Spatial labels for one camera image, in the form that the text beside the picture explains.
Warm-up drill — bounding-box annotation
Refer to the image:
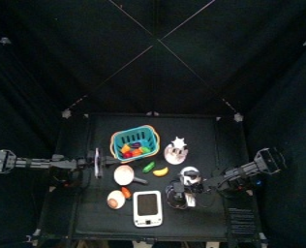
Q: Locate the orange toy carrot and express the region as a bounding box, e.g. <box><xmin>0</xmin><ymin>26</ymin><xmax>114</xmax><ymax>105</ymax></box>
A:
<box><xmin>120</xmin><ymin>186</ymin><xmax>132</xmax><ymax>200</ymax></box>

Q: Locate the green toy pepper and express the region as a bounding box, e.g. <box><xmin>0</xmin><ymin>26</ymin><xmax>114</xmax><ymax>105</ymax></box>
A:
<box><xmin>142</xmin><ymin>161</ymin><xmax>156</xmax><ymax>174</ymax></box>

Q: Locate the yellow toy banana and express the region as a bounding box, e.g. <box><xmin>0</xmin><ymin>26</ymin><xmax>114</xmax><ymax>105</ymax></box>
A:
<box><xmin>152</xmin><ymin>166</ymin><xmax>170</xmax><ymax>178</ymax></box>

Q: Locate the white toy pot grey handle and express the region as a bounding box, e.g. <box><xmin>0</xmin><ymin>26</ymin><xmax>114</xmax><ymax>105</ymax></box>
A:
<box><xmin>112</xmin><ymin>164</ymin><xmax>150</xmax><ymax>187</ymax></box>

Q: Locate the white and black toy helmet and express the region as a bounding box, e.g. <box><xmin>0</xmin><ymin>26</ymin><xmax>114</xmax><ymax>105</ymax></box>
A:
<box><xmin>179</xmin><ymin>166</ymin><xmax>202</xmax><ymax>187</ymax></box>

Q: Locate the teal basket with orange rim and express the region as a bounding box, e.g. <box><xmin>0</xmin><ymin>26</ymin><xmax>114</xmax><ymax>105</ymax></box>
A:
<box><xmin>110</xmin><ymin>124</ymin><xmax>162</xmax><ymax>163</ymax></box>

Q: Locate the white printed label on table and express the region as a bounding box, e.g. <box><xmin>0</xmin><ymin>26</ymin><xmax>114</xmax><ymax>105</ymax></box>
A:
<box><xmin>227</xmin><ymin>206</ymin><xmax>256</xmax><ymax>236</ymax></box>

